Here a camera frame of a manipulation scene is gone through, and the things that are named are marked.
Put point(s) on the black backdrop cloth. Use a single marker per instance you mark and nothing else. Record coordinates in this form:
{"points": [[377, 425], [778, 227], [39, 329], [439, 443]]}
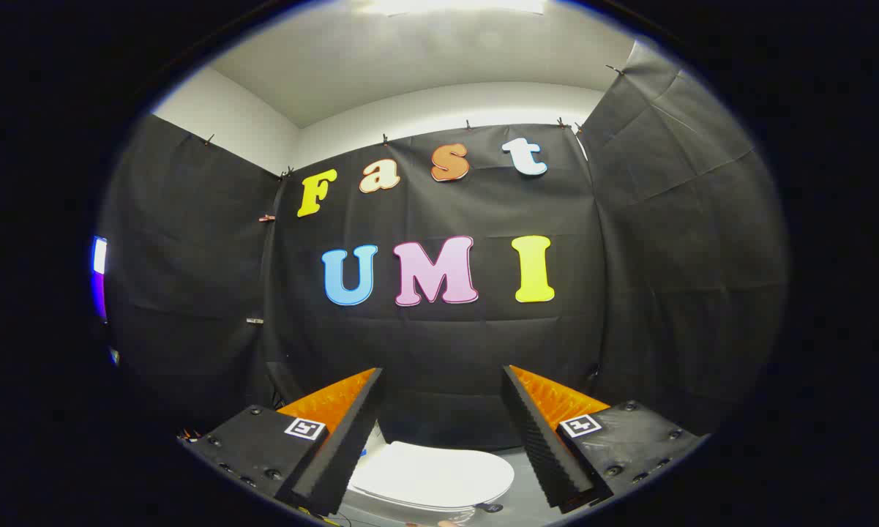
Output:
{"points": [[439, 344]]}

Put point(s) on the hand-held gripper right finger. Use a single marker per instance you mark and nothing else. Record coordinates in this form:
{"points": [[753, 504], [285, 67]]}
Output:
{"points": [[541, 446]]}

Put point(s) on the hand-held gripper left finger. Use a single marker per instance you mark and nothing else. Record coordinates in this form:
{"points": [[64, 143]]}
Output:
{"points": [[340, 446]]}

